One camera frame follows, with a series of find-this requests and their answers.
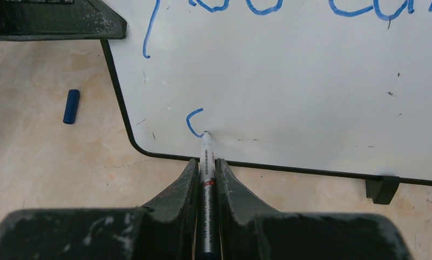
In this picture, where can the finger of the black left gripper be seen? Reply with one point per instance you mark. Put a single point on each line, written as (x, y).
(59, 20)

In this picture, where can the blue marker cap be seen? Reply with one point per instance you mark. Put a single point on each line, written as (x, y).
(71, 108)

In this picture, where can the white marker pen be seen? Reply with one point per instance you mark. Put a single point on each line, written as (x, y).
(208, 245)

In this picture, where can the small black-framed whiteboard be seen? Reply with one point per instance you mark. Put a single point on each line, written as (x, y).
(337, 88)

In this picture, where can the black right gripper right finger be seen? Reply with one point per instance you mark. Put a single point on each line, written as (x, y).
(252, 229)

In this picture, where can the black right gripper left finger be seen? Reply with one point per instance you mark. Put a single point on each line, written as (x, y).
(162, 228)

